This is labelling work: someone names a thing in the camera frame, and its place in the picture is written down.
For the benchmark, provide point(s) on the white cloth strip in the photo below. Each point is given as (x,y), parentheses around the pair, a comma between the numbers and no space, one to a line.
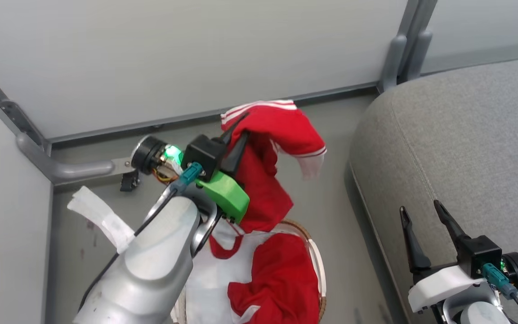
(104,218)

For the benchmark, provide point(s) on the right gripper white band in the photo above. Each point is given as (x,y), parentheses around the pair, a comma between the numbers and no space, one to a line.
(439,283)

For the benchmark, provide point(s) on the grey fabric sofa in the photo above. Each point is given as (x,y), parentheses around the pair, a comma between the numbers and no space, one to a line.
(457,144)

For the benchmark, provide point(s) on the white basket liner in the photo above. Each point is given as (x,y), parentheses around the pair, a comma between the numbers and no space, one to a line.
(205,288)

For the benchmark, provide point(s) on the grey curved partition leg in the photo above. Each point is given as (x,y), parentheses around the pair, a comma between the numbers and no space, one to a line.
(70,170)

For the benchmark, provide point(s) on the dark grey slanted partition post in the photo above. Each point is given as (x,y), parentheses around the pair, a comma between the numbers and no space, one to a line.
(11,112)

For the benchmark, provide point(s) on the grey double partition post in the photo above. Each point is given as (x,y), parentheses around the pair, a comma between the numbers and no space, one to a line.
(414,18)

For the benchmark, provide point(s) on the grey post foot bracket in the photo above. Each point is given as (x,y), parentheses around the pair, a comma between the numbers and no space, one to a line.
(391,63)
(420,54)

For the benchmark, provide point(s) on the red garment with white stripes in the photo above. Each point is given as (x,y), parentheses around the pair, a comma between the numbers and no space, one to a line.
(277,130)

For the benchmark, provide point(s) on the white laundry basket brown rim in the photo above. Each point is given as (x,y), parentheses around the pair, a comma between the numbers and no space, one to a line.
(318,270)

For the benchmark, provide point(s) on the black caster wheel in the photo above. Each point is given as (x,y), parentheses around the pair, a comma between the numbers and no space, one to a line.
(128,182)

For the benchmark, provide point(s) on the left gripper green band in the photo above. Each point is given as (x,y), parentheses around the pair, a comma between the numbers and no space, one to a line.
(205,155)

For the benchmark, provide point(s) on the grey partition bottom rail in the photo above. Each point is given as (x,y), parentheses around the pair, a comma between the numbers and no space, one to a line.
(178,119)

